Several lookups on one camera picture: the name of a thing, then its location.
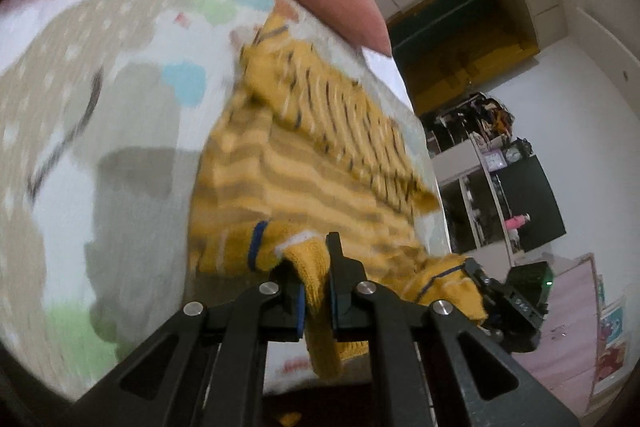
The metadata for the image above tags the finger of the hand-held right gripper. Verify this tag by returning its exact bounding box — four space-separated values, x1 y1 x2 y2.
462 257 501 325

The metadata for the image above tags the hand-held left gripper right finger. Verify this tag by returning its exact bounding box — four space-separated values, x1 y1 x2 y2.
325 232 581 427

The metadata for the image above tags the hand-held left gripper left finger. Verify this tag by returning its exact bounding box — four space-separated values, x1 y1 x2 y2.
75 263 307 427

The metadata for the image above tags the yellow striped knit sweater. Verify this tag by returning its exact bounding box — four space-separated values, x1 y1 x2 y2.
187 9 489 426

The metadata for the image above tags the pink drawer cabinet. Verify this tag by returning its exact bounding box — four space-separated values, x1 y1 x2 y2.
510 252 602 410

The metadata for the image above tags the blue and white poster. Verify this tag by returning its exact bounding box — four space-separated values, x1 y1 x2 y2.
596 298 628 344

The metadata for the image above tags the red and yellow poster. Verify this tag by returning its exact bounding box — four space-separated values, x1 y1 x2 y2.
592 341 630 395

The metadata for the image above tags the white shelf unit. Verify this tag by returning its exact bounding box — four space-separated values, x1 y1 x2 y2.
430 137 532 269

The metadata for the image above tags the dark mantel clock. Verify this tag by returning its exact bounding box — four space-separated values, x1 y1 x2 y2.
502 138 534 166

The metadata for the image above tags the cluttered shoe rack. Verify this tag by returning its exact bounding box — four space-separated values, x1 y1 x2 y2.
420 91 519 158

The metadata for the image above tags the wooden door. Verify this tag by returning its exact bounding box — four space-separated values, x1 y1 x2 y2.
387 0 542 116

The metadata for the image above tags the grey printed blanket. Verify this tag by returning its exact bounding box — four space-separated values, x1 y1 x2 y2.
0 0 447 404

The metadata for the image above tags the purple picture frame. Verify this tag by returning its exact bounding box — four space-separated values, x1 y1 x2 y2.
482 149 507 173

